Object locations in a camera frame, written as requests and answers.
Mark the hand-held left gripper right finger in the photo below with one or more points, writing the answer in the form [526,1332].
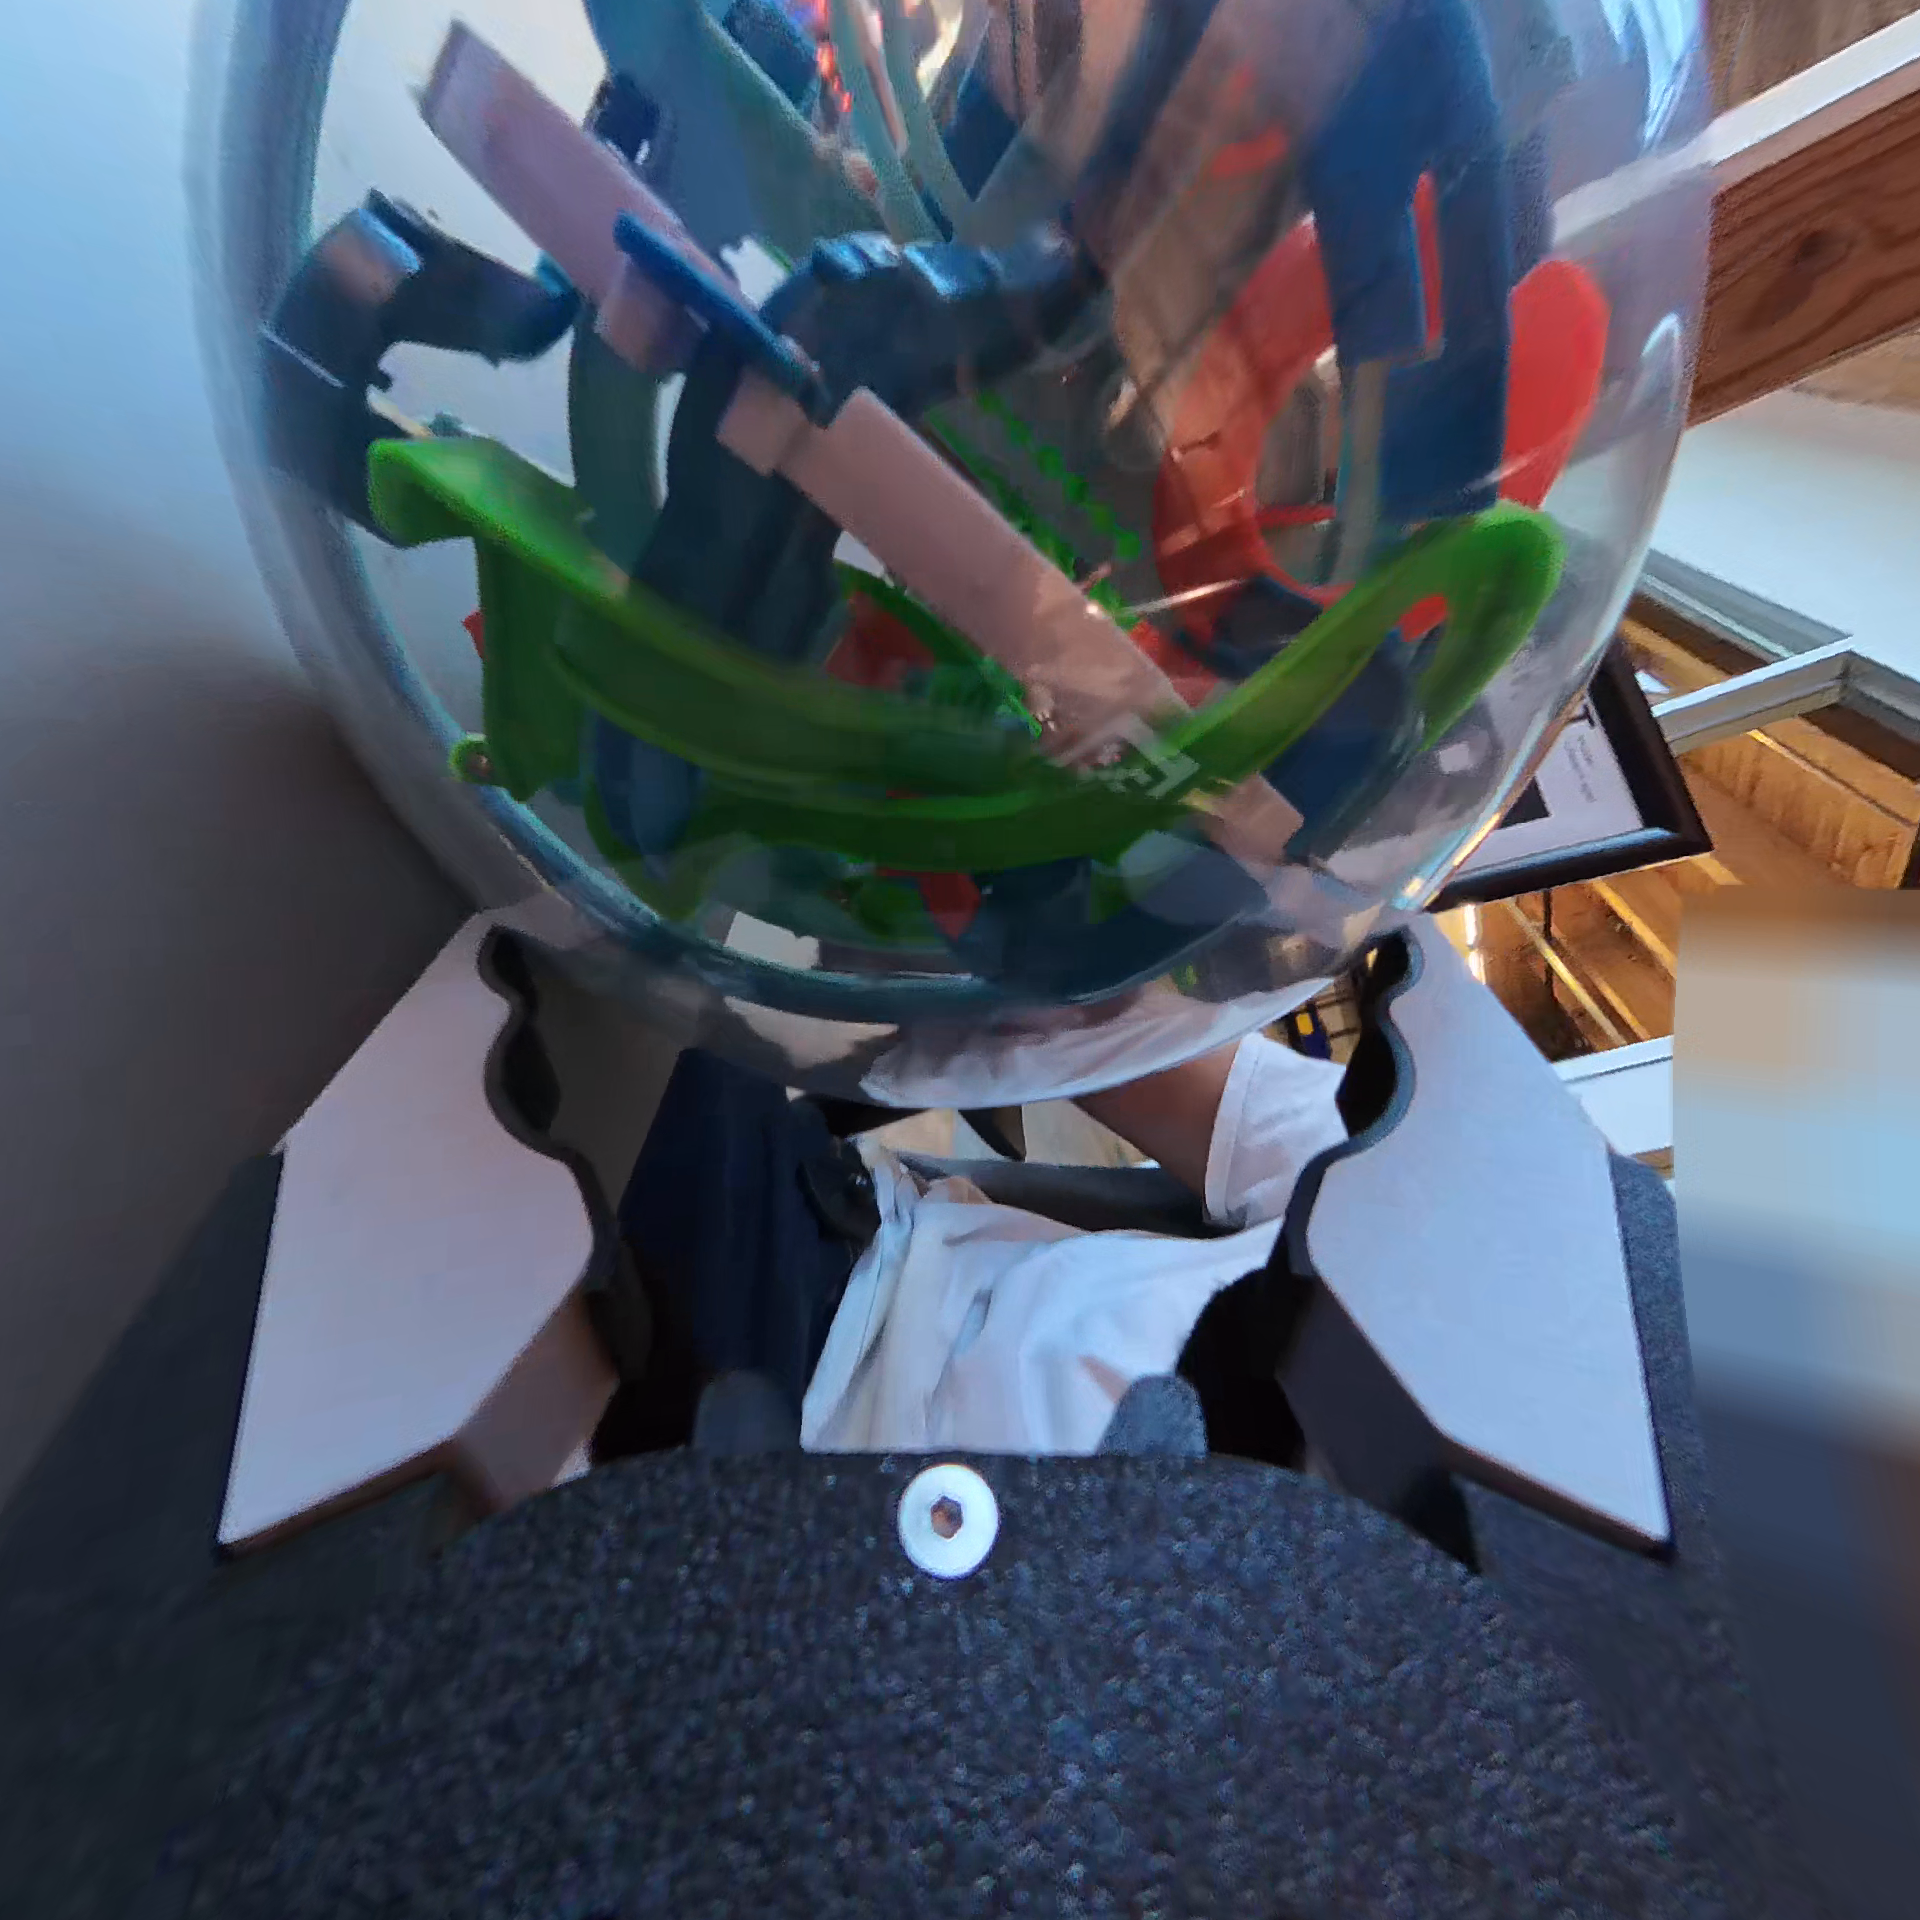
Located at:
[1484,1277]

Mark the black framed marker sign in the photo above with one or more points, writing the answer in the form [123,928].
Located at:
[1612,781]

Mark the clear plastic maze ball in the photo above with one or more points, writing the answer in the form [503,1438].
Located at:
[961,525]

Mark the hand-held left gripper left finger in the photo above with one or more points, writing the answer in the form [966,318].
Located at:
[404,1277]

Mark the wooden post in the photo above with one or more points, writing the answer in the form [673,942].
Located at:
[1815,254]

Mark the person's white t-shirt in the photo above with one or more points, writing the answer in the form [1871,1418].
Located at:
[1019,1306]

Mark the person's right forearm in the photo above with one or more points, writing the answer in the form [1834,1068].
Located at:
[1161,1119]

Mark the person's dark blue pants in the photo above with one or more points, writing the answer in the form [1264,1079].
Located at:
[735,1201]

